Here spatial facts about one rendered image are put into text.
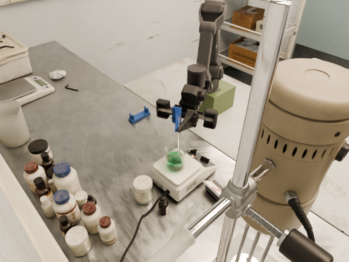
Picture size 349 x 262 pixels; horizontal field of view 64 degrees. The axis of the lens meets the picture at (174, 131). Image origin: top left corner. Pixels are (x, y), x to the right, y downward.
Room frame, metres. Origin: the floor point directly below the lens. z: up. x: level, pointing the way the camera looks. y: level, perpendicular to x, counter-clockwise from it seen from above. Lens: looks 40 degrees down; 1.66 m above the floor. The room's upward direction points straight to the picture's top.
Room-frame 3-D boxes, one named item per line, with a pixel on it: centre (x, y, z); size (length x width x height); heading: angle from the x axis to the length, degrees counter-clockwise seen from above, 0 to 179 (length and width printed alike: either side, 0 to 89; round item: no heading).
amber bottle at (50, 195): (0.55, 0.41, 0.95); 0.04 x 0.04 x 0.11
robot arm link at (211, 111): (0.70, -0.04, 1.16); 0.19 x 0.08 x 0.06; 71
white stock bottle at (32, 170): (0.60, 0.45, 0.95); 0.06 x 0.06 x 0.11
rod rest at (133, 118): (1.00, 0.16, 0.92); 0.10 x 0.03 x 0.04; 132
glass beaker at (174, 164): (0.62, -0.01, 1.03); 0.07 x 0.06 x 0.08; 104
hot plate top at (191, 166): (0.63, -0.01, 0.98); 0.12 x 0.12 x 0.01; 45
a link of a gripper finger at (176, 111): (0.64, 0.00, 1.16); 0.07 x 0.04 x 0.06; 161
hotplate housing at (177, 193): (0.64, -0.03, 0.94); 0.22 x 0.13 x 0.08; 135
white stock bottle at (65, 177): (0.58, 0.34, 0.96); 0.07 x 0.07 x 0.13
